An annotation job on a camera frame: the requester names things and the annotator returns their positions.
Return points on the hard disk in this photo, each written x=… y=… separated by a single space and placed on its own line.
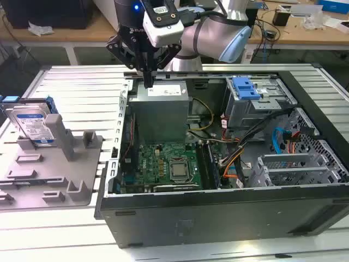
x=30 y=125

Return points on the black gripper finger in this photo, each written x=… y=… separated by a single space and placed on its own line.
x=169 y=54
x=117 y=49

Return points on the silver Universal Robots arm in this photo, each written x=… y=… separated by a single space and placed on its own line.
x=210 y=32

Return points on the green motherboard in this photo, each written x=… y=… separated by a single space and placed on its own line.
x=152 y=163

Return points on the grey parts rack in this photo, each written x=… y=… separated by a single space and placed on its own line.
x=49 y=174

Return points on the black open PC case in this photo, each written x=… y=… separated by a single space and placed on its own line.
x=218 y=218

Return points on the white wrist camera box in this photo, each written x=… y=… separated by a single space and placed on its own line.
x=166 y=35

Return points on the blue cardboard box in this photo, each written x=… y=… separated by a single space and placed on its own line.
x=335 y=5

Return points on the large black box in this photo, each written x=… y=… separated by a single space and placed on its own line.
x=54 y=13

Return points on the metal disk bay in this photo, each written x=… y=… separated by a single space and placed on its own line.
x=297 y=171

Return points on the small black box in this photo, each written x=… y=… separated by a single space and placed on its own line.
x=280 y=17

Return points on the grey power supply unit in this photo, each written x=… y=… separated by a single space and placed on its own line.
x=161 y=114

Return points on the blue plastic drive latch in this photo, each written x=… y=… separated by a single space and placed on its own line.
x=245 y=90

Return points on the wooden desk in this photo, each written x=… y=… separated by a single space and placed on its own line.
x=81 y=34

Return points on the installed RAM stick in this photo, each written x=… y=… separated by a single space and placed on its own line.
x=214 y=169

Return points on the silver CPU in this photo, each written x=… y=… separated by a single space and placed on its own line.
x=179 y=169

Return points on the white flat box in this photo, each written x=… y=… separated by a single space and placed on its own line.
x=305 y=11

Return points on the RAM stick on rack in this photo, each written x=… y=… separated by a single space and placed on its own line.
x=27 y=183

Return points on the clear plastic bag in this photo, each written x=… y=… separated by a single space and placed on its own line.
x=313 y=21

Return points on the large metal drive cage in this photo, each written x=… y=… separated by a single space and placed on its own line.
x=245 y=112

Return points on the crumpled white paper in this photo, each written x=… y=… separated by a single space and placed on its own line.
x=41 y=29

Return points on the black graphics card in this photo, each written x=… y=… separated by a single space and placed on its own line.
x=177 y=187

